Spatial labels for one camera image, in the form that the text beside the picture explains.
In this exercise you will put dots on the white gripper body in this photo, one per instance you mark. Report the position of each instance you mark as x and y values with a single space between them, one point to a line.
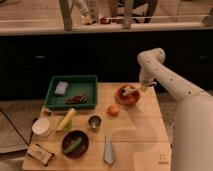
146 84

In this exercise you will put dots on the red bowl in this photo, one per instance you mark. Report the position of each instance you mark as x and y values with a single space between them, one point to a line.
129 99

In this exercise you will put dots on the white dish brush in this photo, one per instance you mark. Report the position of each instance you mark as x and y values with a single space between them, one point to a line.
128 90

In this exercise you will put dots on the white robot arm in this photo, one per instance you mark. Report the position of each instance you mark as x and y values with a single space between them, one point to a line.
192 145

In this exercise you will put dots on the dark brown bowl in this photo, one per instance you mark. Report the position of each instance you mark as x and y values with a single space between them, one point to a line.
70 138

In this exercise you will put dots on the orange fruit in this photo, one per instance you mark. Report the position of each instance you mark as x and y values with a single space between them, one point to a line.
113 110

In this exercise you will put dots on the small metal cup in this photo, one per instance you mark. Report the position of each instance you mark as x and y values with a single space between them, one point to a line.
94 123

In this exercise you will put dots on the brown grape bunch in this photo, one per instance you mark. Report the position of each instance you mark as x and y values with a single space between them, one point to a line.
80 99

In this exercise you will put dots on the green plastic tray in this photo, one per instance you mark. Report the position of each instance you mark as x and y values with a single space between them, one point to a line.
77 85

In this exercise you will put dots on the yellow corn cob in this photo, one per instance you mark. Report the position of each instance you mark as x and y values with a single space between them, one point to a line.
66 119

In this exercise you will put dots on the grey sponge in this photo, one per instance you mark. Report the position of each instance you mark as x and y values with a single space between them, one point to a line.
61 88

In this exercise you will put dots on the green cucumber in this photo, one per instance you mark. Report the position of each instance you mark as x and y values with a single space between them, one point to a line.
73 145

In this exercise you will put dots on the white round container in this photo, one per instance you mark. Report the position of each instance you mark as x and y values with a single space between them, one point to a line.
42 127

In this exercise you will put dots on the brown white rectangular box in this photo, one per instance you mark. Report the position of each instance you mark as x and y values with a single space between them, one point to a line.
40 154

